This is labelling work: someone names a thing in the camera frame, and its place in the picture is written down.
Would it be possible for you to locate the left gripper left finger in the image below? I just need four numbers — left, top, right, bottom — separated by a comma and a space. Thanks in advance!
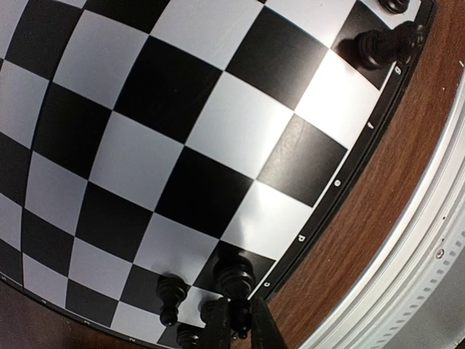
206, 298, 231, 349

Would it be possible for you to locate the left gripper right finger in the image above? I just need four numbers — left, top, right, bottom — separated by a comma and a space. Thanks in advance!
251, 297, 287, 349

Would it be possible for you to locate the black chess piece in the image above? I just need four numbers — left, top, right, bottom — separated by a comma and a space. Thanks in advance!
355, 21, 426, 70
214, 255, 256, 340
155, 276, 188, 327
378, 0, 410, 15
176, 324, 203, 349

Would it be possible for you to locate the black and grey chessboard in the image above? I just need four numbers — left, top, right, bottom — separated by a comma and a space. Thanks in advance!
1, 1, 437, 348

